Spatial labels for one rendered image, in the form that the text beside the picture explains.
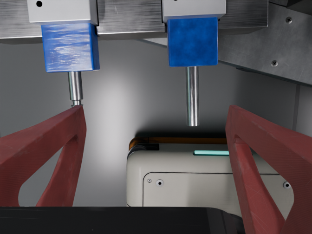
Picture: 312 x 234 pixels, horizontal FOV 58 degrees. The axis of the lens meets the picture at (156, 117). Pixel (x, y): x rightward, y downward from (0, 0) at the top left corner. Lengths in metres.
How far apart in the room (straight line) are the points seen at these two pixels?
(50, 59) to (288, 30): 0.25
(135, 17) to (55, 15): 0.07
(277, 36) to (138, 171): 0.66
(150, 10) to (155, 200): 0.74
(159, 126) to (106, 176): 0.31
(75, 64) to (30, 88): 0.97
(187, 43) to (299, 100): 1.04
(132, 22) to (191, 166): 0.68
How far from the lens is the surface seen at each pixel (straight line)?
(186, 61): 0.25
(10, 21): 0.30
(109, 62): 1.13
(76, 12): 0.25
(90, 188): 1.25
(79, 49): 0.26
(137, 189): 0.92
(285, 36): 0.35
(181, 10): 0.24
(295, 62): 0.35
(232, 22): 0.27
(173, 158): 0.90
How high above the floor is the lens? 1.12
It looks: 80 degrees down
